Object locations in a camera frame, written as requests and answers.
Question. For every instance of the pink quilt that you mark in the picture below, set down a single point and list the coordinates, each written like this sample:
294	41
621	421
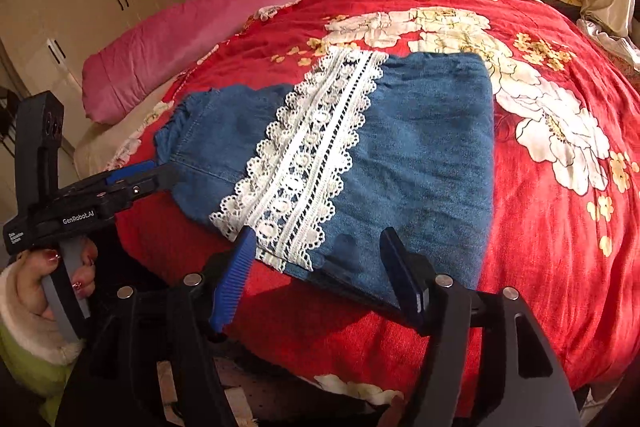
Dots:
200	32

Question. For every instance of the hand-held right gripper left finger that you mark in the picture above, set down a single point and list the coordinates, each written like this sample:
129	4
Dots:
232	282

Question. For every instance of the white crumpled cloth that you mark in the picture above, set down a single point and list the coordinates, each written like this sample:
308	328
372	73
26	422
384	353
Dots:
610	42

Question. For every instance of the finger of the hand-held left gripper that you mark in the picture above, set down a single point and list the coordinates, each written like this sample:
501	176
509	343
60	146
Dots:
132	169
150	184

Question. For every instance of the person's left hand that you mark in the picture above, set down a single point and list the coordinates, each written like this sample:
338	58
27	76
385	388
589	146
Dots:
30	279

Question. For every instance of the person's left forearm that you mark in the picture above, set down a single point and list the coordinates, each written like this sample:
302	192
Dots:
35	357

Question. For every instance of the red floral blanket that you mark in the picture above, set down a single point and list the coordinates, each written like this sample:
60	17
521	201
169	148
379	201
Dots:
540	232

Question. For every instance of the blue denim pants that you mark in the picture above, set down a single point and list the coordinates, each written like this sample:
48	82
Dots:
400	157

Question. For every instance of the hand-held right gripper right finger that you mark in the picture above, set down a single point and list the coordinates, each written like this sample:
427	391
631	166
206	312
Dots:
405	277

